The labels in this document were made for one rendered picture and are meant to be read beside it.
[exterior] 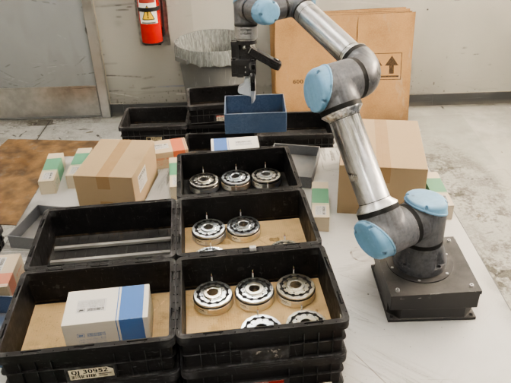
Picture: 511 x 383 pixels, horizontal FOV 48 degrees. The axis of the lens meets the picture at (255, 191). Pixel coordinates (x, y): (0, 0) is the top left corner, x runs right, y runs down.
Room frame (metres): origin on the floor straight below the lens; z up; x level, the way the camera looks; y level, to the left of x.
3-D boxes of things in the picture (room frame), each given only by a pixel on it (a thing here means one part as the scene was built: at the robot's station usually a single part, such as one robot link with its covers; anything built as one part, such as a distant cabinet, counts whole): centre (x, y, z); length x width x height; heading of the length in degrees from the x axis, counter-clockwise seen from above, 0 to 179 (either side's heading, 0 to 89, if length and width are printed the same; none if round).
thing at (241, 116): (1.75, -0.01, 1.10); 0.20 x 0.15 x 0.07; 91
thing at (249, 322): (1.01, 0.00, 0.86); 0.10 x 0.10 x 0.01
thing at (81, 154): (2.10, 0.73, 0.73); 0.24 x 0.06 x 0.06; 2
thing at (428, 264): (1.31, -0.47, 0.85); 0.15 x 0.15 x 0.10
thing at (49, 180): (2.06, 0.83, 0.73); 0.24 x 0.06 x 0.06; 6
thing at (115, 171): (1.93, 0.53, 0.78); 0.30 x 0.22 x 0.16; 173
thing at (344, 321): (1.08, 0.00, 0.92); 0.40 x 0.30 x 0.02; 96
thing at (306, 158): (2.07, -0.15, 0.73); 0.27 x 0.20 x 0.05; 166
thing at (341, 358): (1.08, 0.00, 0.76); 0.40 x 0.30 x 0.12; 96
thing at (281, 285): (1.16, -0.10, 0.86); 0.10 x 0.10 x 0.01
